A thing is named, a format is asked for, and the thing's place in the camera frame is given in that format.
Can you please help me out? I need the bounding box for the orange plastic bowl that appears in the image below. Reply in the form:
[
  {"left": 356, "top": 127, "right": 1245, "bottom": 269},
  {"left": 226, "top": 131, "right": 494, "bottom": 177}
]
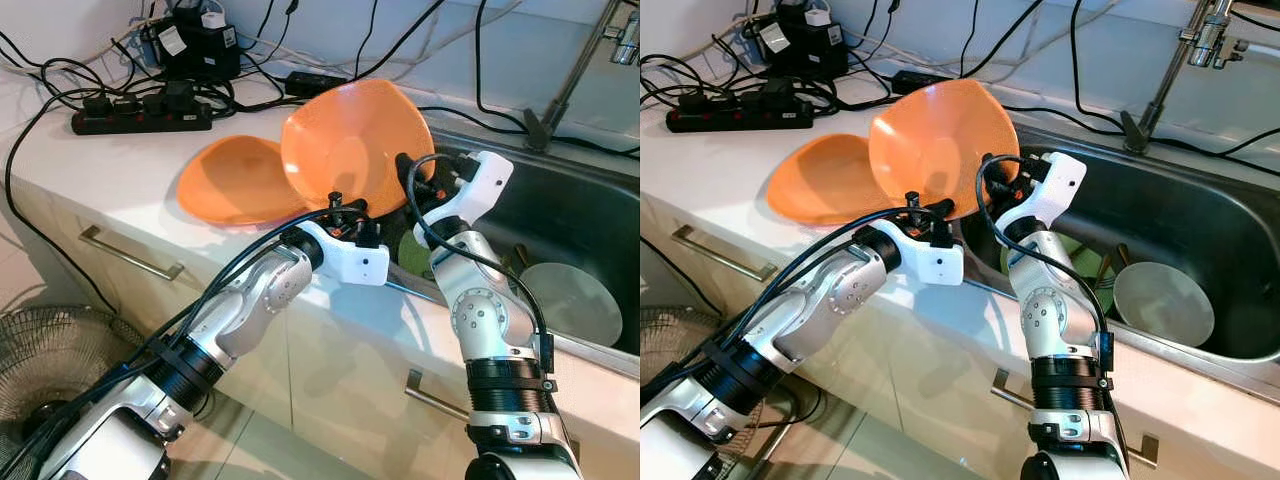
[
  {"left": 868, "top": 78, "right": 1021, "bottom": 221},
  {"left": 280, "top": 78, "right": 437, "bottom": 219}
]

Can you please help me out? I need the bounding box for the cream kitchen cabinet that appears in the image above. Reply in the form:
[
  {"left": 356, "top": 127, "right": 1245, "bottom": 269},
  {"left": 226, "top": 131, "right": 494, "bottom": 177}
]
[
  {"left": 0, "top": 185, "right": 641, "bottom": 480},
  {"left": 640, "top": 185, "right": 1280, "bottom": 480}
]

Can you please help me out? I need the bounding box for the orange plastic plate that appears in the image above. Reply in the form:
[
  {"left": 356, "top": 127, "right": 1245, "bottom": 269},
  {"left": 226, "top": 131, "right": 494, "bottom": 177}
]
[
  {"left": 766, "top": 133, "right": 891, "bottom": 227},
  {"left": 176, "top": 135, "right": 313, "bottom": 227}
]

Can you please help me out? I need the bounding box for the metal sink faucet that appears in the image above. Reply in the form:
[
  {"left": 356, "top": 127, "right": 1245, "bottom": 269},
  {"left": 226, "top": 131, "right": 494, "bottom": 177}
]
[
  {"left": 520, "top": 0, "right": 641, "bottom": 153},
  {"left": 1118, "top": 0, "right": 1249, "bottom": 156}
]

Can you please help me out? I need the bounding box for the small black adapter brick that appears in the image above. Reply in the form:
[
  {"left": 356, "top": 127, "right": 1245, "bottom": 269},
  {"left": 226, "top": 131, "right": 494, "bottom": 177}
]
[
  {"left": 285, "top": 70, "right": 349, "bottom": 99},
  {"left": 890, "top": 68, "right": 951, "bottom": 96}
]

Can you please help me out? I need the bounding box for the stainless steel sink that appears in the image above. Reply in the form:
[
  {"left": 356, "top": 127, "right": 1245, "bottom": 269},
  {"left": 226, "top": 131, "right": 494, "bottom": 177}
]
[
  {"left": 960, "top": 125, "right": 1280, "bottom": 369},
  {"left": 385, "top": 125, "right": 641, "bottom": 361}
]

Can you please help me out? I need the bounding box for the white plate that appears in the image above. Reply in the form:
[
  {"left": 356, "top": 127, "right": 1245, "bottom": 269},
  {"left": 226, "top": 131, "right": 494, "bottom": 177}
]
[
  {"left": 1112, "top": 262, "right": 1216, "bottom": 348},
  {"left": 518, "top": 262, "right": 623, "bottom": 348}
]

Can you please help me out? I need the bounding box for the black charger block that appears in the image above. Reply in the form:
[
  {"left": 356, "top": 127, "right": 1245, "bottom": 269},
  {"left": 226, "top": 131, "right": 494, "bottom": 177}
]
[
  {"left": 145, "top": 5, "right": 243, "bottom": 83},
  {"left": 750, "top": 0, "right": 851, "bottom": 81}
]

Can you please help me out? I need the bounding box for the black power strip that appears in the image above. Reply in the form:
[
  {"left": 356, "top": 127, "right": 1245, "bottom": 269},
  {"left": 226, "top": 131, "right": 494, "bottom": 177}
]
[
  {"left": 665, "top": 78, "right": 816, "bottom": 133},
  {"left": 70, "top": 80, "right": 216, "bottom": 136}
]

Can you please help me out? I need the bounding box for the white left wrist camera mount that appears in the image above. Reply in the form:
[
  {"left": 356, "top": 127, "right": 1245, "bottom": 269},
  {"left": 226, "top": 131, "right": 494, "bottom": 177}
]
[
  {"left": 895, "top": 222, "right": 966, "bottom": 287},
  {"left": 318, "top": 220, "right": 391, "bottom": 287}
]

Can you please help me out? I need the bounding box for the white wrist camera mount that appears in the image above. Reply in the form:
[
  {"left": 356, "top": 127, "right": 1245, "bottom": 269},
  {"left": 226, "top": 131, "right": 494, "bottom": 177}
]
[
  {"left": 425, "top": 150, "right": 516, "bottom": 236},
  {"left": 895, "top": 222, "right": 966, "bottom": 287},
  {"left": 318, "top": 220, "right": 391, "bottom": 287},
  {"left": 1000, "top": 152, "right": 1088, "bottom": 236}
]

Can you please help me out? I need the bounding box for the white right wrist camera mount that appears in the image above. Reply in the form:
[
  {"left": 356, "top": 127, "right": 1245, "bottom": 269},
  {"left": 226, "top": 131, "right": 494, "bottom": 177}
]
[
  {"left": 1000, "top": 152, "right": 1088, "bottom": 236},
  {"left": 425, "top": 150, "right": 516, "bottom": 236}
]

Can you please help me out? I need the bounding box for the black wall cable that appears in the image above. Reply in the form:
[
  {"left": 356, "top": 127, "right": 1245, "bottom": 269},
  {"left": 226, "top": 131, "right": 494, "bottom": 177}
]
[
  {"left": 1068, "top": 0, "right": 1126, "bottom": 131},
  {"left": 474, "top": 0, "right": 526, "bottom": 131}
]

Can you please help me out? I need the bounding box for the black hanging power cable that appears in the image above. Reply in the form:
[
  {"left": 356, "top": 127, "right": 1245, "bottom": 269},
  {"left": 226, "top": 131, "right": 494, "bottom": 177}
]
[
  {"left": 640, "top": 235, "right": 706, "bottom": 313},
  {"left": 3, "top": 95, "right": 116, "bottom": 316}
]

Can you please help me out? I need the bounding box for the wire cage floor fan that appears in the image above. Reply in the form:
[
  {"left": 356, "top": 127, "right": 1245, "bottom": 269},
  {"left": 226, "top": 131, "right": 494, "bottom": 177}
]
[
  {"left": 640, "top": 305, "right": 721, "bottom": 401},
  {"left": 0, "top": 305, "right": 161, "bottom": 471}
]

